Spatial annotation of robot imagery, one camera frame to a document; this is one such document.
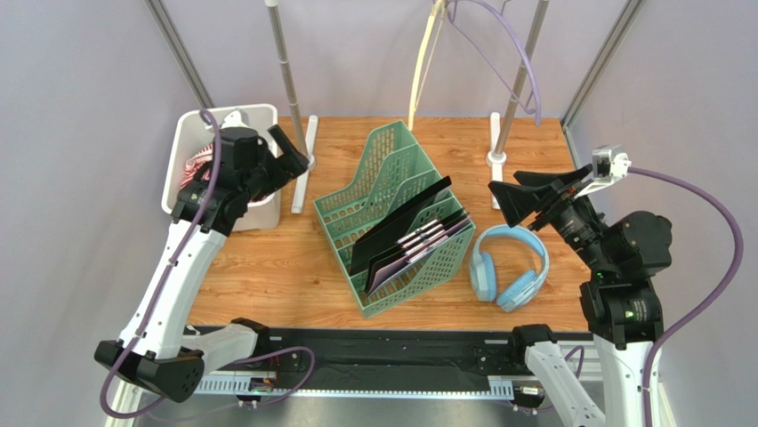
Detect black folder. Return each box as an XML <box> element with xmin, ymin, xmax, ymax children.
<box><xmin>350</xmin><ymin>176</ymin><xmax>468</xmax><ymax>291</ymax></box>

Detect cream wooden hanger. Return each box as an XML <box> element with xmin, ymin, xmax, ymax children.
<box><xmin>407</xmin><ymin>0</ymin><xmax>447</xmax><ymax>131</ymax></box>

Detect purple plastic hanger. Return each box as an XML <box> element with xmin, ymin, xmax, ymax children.
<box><xmin>444</xmin><ymin>0</ymin><xmax>544</xmax><ymax>126</ymax></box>

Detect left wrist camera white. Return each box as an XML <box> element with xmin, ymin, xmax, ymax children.
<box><xmin>220</xmin><ymin>109</ymin><xmax>249</xmax><ymax>130</ymax></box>

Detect left white rack foot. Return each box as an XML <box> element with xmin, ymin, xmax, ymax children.
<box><xmin>290</xmin><ymin>115</ymin><xmax>319</xmax><ymax>214</ymax></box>

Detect aluminium frame rail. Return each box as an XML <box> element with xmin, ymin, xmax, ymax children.
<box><xmin>105</xmin><ymin>334</ymin><xmax>677</xmax><ymax>427</ymax></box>

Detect left rack pole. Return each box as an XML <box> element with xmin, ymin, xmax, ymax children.
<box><xmin>264</xmin><ymin>0</ymin><xmax>315</xmax><ymax>170</ymax></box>

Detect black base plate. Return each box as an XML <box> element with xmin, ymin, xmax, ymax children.
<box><xmin>222</xmin><ymin>327</ymin><xmax>533</xmax><ymax>392</ymax></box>

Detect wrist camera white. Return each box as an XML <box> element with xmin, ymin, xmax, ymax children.
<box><xmin>220</xmin><ymin>109</ymin><xmax>249</xmax><ymax>130</ymax></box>
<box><xmin>576</xmin><ymin>145</ymin><xmax>632</xmax><ymax>198</ymax></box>

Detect blue headphones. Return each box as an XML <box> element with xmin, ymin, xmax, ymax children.
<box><xmin>469</xmin><ymin>225</ymin><xmax>551</xmax><ymax>312</ymax></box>

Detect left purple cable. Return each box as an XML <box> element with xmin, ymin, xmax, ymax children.
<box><xmin>99</xmin><ymin>108</ymin><xmax>317</xmax><ymax>421</ymax></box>

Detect red white striped tank top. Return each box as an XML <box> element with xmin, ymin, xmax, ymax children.
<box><xmin>165</xmin><ymin>143</ymin><xmax>281</xmax><ymax>206</ymax></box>

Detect white plastic basket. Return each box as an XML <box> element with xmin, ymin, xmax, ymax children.
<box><xmin>161</xmin><ymin>103</ymin><xmax>281</xmax><ymax>231</ymax></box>

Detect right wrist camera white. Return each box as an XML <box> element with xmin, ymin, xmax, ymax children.
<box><xmin>576</xmin><ymin>145</ymin><xmax>632</xmax><ymax>198</ymax></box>

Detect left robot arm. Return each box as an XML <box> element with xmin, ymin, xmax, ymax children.
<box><xmin>93</xmin><ymin>125</ymin><xmax>308</xmax><ymax>403</ymax></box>

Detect green plastic file organizer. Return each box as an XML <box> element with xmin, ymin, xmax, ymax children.
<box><xmin>314</xmin><ymin>121</ymin><xmax>476</xmax><ymax>318</ymax></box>

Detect pink booklets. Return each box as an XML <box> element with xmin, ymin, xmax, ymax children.
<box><xmin>364</xmin><ymin>215</ymin><xmax>472</xmax><ymax>295</ymax></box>

